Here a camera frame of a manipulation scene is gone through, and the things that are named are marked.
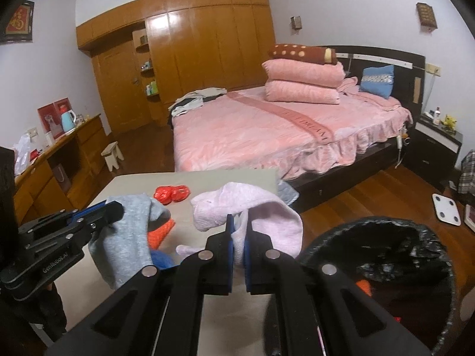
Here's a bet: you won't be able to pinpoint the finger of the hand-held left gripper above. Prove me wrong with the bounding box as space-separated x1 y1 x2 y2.
18 203 110 234
22 201 125 255

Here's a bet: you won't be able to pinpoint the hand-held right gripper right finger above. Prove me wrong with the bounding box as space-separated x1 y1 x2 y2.
245 211 433 356

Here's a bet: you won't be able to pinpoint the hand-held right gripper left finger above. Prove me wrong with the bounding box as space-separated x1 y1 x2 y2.
45 213 238 356

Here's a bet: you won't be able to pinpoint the pink knitted cloth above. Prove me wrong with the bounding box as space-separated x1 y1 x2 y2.
176 182 303 266

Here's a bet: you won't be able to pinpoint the grey knitted cloth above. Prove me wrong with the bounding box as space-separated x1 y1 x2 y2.
88 193 171 290

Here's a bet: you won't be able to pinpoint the orange knitted cloth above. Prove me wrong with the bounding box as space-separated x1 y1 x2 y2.
146 218 176 251

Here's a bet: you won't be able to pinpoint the red plastic bag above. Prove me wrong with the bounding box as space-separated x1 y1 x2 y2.
154 184 191 205

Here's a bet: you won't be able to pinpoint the blue plastic bag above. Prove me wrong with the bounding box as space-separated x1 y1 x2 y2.
150 249 175 269

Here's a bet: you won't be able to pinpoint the black lined trash bin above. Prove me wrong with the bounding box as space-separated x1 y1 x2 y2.
297 216 469 356

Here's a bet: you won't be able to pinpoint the small wooden stool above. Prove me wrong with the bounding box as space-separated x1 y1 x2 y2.
101 142 125 173

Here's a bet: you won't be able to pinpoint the grey quilted pad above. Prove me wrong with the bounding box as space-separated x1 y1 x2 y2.
276 180 299 206

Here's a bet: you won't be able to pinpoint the wooden sideboard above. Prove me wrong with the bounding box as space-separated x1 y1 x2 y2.
13 114 108 227

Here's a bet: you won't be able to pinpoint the white plastic bag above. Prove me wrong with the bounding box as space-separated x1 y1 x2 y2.
13 133 32 177

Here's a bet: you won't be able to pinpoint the light blue kettle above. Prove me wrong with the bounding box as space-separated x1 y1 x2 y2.
60 106 77 133

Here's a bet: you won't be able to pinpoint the red picture box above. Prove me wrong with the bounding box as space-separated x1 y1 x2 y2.
37 97 71 139

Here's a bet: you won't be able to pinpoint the pink bedspread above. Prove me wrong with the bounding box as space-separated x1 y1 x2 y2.
172 85 413 190

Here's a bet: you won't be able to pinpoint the wooden door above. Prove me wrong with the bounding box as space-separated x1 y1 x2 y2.
92 42 151 134

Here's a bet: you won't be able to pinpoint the beige garment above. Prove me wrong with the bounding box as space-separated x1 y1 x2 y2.
169 87 228 116

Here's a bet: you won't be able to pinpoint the dark garment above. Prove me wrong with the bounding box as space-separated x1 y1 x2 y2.
169 94 224 127

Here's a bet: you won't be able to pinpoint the pink folded quilt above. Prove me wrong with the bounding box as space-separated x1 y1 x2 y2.
264 80 341 105

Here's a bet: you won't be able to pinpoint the wooden corner shelf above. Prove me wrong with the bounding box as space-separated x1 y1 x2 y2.
132 29 162 119

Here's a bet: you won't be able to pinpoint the stacked pink pillows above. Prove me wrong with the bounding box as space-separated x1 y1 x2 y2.
262 59 346 89

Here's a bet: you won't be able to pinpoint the wooden wardrobe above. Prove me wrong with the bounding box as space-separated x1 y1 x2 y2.
76 0 276 134

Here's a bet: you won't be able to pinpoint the small pink blanket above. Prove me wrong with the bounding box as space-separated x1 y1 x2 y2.
336 77 360 95

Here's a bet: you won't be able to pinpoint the brown dotted bolster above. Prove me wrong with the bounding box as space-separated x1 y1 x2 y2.
269 43 338 65

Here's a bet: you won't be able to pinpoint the white bathroom scale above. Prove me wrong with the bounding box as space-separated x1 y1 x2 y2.
432 193 461 226

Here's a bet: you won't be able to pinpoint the dark nightstand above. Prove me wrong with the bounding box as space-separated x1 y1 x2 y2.
404 113 464 190

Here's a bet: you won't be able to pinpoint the blue cushion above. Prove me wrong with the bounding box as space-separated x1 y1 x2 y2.
359 64 395 99

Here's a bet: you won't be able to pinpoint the dark wooden bed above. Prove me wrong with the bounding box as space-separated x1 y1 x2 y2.
171 45 426 214

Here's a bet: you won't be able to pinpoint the plaid cloth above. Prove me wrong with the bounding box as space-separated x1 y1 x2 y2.
457 149 475 195

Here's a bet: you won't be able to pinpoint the framed wall poster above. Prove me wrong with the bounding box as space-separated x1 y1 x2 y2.
0 0 35 45

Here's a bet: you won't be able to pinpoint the large wooden wall lamp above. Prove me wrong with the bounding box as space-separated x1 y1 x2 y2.
416 2 438 30

